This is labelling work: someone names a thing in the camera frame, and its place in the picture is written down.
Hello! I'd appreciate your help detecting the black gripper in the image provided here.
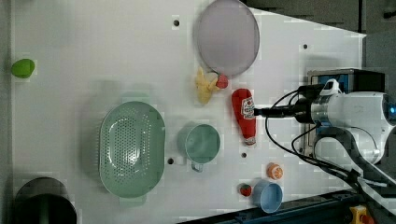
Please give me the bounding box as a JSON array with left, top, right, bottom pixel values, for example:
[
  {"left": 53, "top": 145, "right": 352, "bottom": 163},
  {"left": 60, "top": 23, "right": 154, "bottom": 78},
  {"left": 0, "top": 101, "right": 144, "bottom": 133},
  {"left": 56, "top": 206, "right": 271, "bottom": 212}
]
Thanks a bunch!
[{"left": 254, "top": 84, "right": 324, "bottom": 124}]

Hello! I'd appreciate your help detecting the red plush ketchup bottle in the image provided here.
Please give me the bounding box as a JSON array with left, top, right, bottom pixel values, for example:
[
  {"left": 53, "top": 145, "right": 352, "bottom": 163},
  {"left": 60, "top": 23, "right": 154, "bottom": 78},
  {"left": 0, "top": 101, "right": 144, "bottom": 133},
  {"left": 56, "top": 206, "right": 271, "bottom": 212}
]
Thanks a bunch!
[{"left": 232, "top": 89, "right": 256, "bottom": 146}]

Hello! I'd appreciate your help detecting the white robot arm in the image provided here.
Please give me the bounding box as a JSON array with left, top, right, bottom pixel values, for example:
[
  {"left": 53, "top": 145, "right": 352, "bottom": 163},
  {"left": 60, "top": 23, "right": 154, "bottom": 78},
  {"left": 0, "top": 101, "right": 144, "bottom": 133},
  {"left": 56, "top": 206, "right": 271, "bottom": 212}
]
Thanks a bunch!
[{"left": 254, "top": 78, "right": 395, "bottom": 166}]

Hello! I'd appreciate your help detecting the orange slice toy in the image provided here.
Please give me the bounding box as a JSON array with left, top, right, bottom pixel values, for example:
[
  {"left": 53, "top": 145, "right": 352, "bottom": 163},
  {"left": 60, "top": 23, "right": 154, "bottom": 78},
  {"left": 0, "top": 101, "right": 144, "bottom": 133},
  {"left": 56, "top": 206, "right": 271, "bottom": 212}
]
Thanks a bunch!
[{"left": 266, "top": 162, "right": 283, "bottom": 180}]

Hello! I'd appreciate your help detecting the red toy strawberry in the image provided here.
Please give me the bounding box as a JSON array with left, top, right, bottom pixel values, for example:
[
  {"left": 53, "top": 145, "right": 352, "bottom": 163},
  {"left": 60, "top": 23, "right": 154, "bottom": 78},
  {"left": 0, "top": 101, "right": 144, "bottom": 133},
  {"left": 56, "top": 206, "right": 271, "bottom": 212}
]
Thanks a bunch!
[{"left": 216, "top": 75, "right": 229, "bottom": 89}]

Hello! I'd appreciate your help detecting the blue plastic cup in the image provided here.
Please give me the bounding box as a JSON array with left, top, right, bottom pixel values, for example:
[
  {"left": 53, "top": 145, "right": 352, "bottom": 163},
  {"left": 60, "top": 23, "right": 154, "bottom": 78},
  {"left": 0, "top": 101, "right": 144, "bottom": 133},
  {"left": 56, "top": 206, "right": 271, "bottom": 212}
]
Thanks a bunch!
[{"left": 252, "top": 179, "right": 283, "bottom": 214}]

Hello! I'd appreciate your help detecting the small red toy tomato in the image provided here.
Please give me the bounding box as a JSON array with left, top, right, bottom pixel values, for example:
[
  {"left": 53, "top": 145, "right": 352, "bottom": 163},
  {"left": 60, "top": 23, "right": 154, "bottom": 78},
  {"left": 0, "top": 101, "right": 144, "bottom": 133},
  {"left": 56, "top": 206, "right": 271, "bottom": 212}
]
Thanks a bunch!
[{"left": 239, "top": 183, "right": 252, "bottom": 197}]

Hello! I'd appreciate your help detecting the grey round plate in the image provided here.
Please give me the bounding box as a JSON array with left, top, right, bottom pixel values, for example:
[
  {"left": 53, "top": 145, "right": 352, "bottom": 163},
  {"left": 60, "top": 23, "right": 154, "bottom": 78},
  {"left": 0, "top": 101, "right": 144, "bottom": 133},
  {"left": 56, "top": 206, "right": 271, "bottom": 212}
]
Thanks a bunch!
[{"left": 196, "top": 0, "right": 260, "bottom": 77}]

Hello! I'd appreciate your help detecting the green plastic mug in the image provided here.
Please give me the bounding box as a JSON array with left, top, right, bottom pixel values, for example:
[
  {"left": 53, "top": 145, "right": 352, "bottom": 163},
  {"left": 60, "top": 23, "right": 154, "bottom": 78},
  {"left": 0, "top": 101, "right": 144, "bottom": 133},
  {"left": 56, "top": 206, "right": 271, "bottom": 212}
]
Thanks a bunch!
[{"left": 177, "top": 122, "right": 220, "bottom": 173}]

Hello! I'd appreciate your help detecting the yellow red clamp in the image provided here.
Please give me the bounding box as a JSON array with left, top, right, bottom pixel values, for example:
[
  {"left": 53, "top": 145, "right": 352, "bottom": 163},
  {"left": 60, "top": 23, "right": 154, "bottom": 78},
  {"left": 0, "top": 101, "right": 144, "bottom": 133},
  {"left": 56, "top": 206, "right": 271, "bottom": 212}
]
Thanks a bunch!
[{"left": 349, "top": 205, "right": 375, "bottom": 224}]

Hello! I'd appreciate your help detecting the dark green round bin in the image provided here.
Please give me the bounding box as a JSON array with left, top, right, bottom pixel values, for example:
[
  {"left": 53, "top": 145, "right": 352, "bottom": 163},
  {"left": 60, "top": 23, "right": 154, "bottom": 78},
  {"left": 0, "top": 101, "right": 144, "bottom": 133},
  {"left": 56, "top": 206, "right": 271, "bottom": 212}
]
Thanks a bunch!
[{"left": 12, "top": 177, "right": 78, "bottom": 224}]

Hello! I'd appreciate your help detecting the green toy fruit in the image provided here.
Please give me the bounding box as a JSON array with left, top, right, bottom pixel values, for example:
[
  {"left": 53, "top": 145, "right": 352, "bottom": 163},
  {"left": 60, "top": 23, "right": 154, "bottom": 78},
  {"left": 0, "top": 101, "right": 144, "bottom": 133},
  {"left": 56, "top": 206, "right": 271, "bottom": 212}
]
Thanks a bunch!
[{"left": 11, "top": 59, "right": 35, "bottom": 78}]

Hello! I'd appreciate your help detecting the black cable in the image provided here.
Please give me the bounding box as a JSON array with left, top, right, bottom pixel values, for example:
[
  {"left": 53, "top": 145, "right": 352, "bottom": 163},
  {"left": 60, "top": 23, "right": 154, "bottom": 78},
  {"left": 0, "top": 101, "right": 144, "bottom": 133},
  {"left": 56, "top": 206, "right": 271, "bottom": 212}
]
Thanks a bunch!
[{"left": 264, "top": 89, "right": 396, "bottom": 200}]

